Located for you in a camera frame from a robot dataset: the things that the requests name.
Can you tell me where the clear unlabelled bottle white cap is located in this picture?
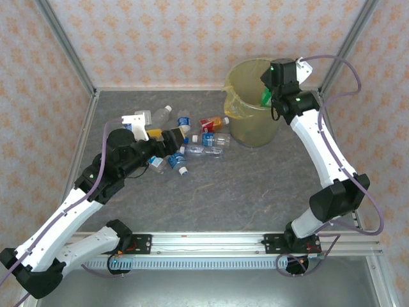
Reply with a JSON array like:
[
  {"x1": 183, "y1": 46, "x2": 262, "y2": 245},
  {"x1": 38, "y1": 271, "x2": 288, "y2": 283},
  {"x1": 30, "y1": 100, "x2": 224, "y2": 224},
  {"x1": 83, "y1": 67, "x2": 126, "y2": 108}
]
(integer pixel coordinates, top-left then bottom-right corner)
[{"x1": 150, "y1": 104, "x2": 174, "y2": 129}]

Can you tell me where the short clear bottle blue label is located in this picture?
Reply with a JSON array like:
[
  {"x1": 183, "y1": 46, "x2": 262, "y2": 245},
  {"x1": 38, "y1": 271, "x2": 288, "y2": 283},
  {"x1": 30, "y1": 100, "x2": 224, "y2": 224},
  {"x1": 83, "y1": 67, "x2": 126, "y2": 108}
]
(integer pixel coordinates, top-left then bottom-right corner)
[{"x1": 176, "y1": 109, "x2": 193, "y2": 134}]

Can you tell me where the small bottle pale blue label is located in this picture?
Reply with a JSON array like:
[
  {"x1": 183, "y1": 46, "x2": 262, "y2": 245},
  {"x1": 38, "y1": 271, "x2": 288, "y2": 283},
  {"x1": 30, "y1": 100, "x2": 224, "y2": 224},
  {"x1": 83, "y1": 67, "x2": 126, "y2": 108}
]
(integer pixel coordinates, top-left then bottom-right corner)
[{"x1": 147, "y1": 155, "x2": 169, "y2": 175}]

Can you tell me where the crushed clear bottle white cap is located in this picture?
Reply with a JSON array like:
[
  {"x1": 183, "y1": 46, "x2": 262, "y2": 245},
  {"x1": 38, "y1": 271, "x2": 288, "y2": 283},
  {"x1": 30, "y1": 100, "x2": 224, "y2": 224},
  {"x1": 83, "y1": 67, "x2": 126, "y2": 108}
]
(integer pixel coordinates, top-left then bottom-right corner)
[{"x1": 180, "y1": 144, "x2": 224, "y2": 159}]

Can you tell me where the long clear bottle blue label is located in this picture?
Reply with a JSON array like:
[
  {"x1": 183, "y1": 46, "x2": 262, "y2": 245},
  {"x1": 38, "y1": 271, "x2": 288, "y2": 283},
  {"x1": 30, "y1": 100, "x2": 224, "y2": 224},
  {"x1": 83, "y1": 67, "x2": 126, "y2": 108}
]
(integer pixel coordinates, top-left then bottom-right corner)
[{"x1": 191, "y1": 132, "x2": 232, "y2": 148}]

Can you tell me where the red orange bottle white cap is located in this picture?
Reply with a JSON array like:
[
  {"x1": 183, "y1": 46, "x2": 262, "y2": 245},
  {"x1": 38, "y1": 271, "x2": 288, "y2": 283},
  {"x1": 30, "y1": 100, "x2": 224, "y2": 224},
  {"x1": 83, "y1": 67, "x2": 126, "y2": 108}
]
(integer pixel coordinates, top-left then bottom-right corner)
[{"x1": 199, "y1": 116, "x2": 231, "y2": 134}]

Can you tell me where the translucent round waste bin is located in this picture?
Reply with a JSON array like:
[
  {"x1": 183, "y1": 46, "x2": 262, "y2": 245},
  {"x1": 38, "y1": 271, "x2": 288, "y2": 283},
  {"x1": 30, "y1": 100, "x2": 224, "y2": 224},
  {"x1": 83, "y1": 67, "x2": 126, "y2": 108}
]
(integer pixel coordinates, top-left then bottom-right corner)
[{"x1": 223, "y1": 58, "x2": 288, "y2": 148}]

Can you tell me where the grey metal sheet panel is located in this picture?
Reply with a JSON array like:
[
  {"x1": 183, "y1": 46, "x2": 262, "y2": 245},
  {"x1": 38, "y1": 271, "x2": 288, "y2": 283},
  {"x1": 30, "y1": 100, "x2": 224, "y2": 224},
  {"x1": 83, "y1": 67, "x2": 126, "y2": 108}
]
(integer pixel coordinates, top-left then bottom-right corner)
[{"x1": 31, "y1": 267, "x2": 397, "y2": 307}]

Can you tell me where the right thin black wrist cable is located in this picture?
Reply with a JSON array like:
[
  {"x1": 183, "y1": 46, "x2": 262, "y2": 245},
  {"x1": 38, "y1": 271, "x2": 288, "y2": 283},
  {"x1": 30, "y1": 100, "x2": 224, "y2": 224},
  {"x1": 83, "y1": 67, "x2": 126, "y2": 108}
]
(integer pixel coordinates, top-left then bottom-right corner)
[{"x1": 270, "y1": 101, "x2": 284, "y2": 122}]

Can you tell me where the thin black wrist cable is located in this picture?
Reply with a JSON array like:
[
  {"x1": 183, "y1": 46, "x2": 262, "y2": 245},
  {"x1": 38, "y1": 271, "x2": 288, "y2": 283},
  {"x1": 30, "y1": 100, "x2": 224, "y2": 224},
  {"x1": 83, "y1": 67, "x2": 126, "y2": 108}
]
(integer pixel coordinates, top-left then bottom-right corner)
[
  {"x1": 126, "y1": 161, "x2": 151, "y2": 179},
  {"x1": 270, "y1": 101, "x2": 284, "y2": 122}
]

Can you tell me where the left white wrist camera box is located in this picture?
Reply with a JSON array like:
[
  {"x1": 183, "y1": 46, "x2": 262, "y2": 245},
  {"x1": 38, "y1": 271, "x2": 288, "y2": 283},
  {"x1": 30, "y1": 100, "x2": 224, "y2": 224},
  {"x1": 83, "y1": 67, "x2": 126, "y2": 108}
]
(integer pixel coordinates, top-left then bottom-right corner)
[{"x1": 121, "y1": 109, "x2": 153, "y2": 142}]

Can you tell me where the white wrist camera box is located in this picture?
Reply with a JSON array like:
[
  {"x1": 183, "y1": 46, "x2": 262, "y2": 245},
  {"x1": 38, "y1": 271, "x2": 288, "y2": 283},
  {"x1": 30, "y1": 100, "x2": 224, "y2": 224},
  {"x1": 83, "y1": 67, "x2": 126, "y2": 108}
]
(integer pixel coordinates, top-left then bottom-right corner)
[
  {"x1": 294, "y1": 56, "x2": 314, "y2": 84},
  {"x1": 121, "y1": 109, "x2": 153, "y2": 142}
]

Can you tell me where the left thin black wrist cable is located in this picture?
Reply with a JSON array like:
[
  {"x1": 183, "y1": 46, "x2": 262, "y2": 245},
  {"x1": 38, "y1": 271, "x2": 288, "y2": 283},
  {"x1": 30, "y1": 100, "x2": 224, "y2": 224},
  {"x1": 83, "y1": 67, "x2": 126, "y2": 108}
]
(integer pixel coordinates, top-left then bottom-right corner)
[{"x1": 126, "y1": 161, "x2": 151, "y2": 179}]

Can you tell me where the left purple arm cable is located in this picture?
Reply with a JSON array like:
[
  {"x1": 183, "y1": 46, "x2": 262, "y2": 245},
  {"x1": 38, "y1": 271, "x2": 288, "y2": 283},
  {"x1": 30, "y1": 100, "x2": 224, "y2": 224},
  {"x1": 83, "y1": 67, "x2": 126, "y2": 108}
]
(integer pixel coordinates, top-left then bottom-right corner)
[{"x1": 0, "y1": 118, "x2": 125, "y2": 307}]

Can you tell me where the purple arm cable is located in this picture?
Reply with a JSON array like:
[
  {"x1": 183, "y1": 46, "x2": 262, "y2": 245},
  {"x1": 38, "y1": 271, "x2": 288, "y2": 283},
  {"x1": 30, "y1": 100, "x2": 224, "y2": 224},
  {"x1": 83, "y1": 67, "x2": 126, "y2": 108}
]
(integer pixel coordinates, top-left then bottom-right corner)
[
  {"x1": 0, "y1": 118, "x2": 125, "y2": 307},
  {"x1": 276, "y1": 54, "x2": 384, "y2": 276}
]

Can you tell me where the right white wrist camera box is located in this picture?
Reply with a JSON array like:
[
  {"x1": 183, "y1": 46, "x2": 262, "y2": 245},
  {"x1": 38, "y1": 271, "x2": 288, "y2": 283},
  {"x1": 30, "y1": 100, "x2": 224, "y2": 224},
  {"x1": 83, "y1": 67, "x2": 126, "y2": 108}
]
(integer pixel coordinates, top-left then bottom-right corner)
[{"x1": 294, "y1": 56, "x2": 314, "y2": 84}]

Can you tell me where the aluminium back rail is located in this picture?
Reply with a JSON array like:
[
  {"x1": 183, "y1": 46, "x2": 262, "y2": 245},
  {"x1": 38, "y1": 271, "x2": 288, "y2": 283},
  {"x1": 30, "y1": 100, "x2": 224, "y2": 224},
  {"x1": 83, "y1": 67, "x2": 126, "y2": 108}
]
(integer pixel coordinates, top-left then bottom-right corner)
[{"x1": 95, "y1": 86, "x2": 321, "y2": 93}]

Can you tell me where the left aluminium side rail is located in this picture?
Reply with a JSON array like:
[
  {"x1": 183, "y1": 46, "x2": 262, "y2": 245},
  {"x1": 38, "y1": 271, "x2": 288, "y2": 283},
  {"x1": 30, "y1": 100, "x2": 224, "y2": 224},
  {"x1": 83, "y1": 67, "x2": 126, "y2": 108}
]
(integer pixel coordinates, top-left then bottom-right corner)
[{"x1": 62, "y1": 90, "x2": 99, "y2": 199}]

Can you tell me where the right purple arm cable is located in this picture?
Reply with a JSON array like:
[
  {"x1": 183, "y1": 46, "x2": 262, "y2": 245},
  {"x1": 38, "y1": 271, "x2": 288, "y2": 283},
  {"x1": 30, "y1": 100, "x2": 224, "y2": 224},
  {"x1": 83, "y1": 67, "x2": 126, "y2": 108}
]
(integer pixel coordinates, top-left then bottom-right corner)
[{"x1": 276, "y1": 54, "x2": 384, "y2": 276}]

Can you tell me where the right aluminium upright post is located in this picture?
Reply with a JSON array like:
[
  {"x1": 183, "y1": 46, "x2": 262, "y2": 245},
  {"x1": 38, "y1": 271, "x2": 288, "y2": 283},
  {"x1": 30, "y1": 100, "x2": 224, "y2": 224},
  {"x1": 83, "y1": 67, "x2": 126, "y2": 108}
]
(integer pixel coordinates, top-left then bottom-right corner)
[{"x1": 318, "y1": 0, "x2": 382, "y2": 94}]

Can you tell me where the aluminium upright post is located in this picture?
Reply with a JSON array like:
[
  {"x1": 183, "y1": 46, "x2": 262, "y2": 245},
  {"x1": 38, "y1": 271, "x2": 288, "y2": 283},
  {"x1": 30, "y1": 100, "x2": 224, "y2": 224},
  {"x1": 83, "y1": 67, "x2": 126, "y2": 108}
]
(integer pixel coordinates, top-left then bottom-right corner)
[
  {"x1": 33, "y1": 0, "x2": 98, "y2": 97},
  {"x1": 318, "y1": 0, "x2": 382, "y2": 94}
]

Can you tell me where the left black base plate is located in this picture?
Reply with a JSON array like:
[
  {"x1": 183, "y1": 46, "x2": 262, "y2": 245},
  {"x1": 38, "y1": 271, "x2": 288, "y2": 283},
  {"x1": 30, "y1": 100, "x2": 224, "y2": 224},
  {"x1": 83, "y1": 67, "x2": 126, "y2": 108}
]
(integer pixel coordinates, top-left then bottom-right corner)
[{"x1": 108, "y1": 234, "x2": 153, "y2": 256}]

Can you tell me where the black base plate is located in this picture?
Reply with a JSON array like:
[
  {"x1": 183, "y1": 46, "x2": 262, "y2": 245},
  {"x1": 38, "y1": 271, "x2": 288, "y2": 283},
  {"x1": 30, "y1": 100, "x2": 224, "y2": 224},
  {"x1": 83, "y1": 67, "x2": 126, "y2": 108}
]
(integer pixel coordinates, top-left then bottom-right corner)
[
  {"x1": 108, "y1": 234, "x2": 153, "y2": 256},
  {"x1": 263, "y1": 234, "x2": 322, "y2": 256}
]

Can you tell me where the aluminium front mounting rail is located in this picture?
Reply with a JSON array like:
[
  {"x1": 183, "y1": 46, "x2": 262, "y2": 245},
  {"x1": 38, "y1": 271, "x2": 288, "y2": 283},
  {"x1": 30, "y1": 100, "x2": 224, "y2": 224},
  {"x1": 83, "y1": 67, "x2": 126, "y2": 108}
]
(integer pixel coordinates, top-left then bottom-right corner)
[{"x1": 65, "y1": 232, "x2": 383, "y2": 256}]

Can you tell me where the left black round cable port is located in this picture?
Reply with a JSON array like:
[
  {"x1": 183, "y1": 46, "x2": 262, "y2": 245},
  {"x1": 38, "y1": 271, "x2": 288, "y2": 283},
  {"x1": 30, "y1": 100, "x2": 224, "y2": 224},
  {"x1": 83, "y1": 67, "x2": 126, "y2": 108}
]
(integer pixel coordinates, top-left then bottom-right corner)
[{"x1": 107, "y1": 255, "x2": 132, "y2": 276}]

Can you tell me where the black round cable port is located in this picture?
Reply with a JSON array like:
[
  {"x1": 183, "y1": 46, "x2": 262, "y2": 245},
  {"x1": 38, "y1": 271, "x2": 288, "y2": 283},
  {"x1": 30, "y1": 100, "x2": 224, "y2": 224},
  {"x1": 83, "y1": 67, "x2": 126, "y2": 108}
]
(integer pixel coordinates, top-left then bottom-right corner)
[
  {"x1": 285, "y1": 255, "x2": 310, "y2": 276},
  {"x1": 107, "y1": 255, "x2": 132, "y2": 276}
]

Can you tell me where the left aluminium upright post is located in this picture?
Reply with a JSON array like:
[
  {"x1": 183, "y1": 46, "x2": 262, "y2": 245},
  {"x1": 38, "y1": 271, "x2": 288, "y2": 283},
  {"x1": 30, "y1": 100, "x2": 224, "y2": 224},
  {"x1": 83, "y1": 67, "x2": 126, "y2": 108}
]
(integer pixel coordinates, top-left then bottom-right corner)
[{"x1": 33, "y1": 0, "x2": 98, "y2": 97}]

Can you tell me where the slotted grey cable duct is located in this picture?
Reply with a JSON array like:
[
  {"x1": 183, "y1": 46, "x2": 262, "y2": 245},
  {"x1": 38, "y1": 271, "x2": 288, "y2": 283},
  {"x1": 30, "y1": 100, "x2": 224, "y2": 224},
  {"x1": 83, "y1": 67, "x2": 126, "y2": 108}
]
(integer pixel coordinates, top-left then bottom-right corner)
[{"x1": 81, "y1": 257, "x2": 320, "y2": 270}]

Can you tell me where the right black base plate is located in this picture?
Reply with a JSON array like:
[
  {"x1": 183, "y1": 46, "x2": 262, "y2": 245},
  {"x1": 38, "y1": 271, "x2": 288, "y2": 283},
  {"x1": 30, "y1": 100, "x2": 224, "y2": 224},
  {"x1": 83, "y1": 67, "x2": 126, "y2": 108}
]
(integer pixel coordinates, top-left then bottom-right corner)
[{"x1": 263, "y1": 234, "x2": 322, "y2": 256}]

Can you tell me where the right black round cable port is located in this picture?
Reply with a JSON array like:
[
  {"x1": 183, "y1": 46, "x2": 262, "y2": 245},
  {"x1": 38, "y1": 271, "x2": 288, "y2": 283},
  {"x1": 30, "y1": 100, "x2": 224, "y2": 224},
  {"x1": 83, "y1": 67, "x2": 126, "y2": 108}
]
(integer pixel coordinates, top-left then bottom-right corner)
[{"x1": 285, "y1": 255, "x2": 310, "y2": 276}]

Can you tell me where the right aluminium frame leg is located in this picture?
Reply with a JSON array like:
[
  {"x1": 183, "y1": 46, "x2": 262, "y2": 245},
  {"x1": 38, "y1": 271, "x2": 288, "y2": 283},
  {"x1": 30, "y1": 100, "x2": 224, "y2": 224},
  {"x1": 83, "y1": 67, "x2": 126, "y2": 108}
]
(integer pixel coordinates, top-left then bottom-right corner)
[{"x1": 366, "y1": 257, "x2": 397, "y2": 307}]

